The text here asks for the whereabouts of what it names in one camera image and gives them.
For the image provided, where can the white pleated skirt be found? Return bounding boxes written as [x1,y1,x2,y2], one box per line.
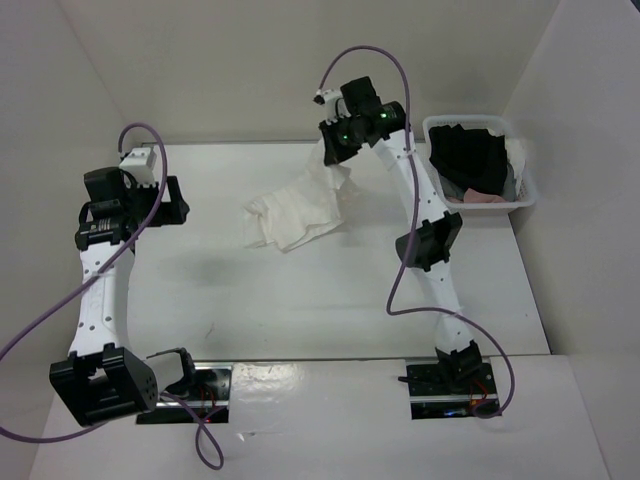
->
[243,140,358,253]

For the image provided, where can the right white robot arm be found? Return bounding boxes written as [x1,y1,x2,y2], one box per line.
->
[314,77,482,393]

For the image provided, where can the white garment in basket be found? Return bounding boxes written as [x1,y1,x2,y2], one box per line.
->
[489,129,527,184]

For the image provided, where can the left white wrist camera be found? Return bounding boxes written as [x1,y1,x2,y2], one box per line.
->
[119,147,156,187]

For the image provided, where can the black skirt in basket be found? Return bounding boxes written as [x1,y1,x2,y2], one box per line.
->
[428,125,509,195]

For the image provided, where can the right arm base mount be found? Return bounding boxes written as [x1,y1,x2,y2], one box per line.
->
[397,362,500,420]

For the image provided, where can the white plastic laundry basket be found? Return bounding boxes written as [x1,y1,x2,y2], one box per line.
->
[422,114,539,216]

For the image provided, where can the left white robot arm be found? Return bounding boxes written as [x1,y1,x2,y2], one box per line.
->
[49,166,199,427]

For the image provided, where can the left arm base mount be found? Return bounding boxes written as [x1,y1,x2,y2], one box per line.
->
[135,361,233,425]

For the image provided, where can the pink garment in basket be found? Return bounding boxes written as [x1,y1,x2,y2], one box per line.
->
[447,189,506,204]

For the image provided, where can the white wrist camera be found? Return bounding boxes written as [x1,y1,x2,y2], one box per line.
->
[313,89,351,125]
[119,147,156,187]

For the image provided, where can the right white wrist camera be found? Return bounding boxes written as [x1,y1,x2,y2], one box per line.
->
[313,89,351,125]

